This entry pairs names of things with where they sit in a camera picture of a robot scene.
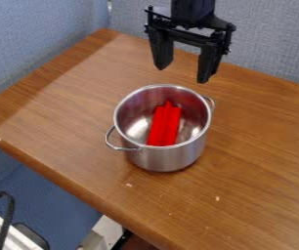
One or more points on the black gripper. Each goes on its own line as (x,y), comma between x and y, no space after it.
(193,24)

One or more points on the red block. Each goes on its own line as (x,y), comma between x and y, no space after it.
(164,126)

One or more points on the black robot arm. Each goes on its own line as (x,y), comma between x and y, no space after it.
(188,22)

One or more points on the stainless steel pot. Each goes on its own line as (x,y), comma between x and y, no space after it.
(132,118)

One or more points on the white device below table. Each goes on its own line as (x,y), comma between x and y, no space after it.
(23,238)

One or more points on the white table leg bracket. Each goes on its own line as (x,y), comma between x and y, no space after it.
(107,236)

